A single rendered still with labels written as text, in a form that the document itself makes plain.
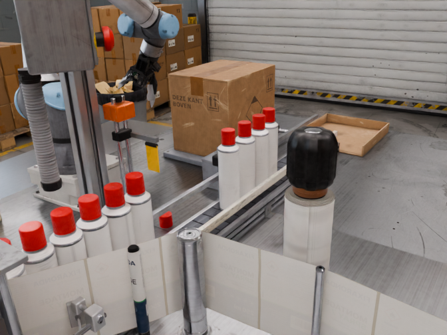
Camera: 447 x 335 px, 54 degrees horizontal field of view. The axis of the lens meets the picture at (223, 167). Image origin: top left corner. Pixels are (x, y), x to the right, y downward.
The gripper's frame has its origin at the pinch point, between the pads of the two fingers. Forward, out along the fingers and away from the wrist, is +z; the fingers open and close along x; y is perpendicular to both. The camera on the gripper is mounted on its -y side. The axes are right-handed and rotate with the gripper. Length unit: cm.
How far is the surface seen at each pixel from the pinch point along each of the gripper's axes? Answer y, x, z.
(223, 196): 62, 49, -21
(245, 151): 55, 49, -31
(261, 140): 49, 51, -33
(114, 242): 95, 37, -23
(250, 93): 13, 40, -29
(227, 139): 61, 44, -34
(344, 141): -7, 78, -23
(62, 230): 103, 31, -28
